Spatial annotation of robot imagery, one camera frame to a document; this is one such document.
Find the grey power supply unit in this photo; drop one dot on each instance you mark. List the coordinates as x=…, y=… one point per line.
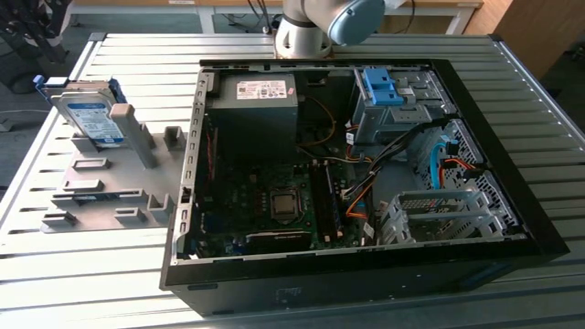
x=249, y=130

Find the green motherboard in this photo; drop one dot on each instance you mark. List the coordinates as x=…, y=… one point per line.
x=237, y=205

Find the black PC case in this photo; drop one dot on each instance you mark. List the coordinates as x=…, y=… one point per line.
x=320, y=284

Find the green RAM stick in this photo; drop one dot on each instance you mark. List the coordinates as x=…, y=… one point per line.
x=93, y=197

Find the black graphics card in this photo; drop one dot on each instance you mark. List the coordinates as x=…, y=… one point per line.
x=278, y=240

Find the grey parts rack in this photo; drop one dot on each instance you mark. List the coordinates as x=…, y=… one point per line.
x=113, y=178

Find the wooden desk white frame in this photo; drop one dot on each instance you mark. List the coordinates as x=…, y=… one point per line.
x=137, y=9

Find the silver optical drive cage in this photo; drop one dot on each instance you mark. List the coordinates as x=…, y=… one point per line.
x=397, y=120

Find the CPU socket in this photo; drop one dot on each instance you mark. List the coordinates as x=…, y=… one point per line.
x=284, y=192

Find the silver CPU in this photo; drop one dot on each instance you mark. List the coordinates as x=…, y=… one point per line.
x=284, y=204

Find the silver disk bay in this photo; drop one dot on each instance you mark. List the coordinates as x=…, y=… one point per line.
x=438, y=215

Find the hard disk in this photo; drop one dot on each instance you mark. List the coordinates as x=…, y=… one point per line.
x=90, y=116

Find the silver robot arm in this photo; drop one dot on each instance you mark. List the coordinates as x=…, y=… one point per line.
x=301, y=34

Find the black RAM stick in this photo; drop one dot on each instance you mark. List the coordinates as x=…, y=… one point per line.
x=318, y=202

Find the blue plastic cage latch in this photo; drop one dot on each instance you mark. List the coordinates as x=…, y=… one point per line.
x=381, y=89

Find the wooden cabinet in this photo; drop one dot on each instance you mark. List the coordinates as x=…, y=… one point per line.
x=538, y=27

